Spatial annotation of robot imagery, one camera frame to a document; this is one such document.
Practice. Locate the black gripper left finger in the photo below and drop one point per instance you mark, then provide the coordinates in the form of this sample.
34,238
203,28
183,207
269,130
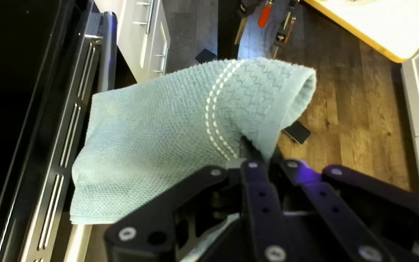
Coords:
238,204

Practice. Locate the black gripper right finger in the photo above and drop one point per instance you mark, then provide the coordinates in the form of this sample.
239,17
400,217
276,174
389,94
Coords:
370,220

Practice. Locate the light blue towel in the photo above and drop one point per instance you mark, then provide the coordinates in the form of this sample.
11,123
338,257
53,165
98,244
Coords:
148,137

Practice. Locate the stainless steel electric stove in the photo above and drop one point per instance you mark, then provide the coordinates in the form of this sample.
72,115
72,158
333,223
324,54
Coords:
40,41

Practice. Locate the wooden stool with tools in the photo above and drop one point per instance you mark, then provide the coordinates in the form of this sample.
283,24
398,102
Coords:
389,27

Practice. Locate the white right drawer cabinet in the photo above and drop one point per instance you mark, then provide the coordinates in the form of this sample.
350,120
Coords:
143,35

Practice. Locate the oven door handle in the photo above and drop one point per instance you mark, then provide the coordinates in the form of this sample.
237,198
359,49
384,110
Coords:
94,72

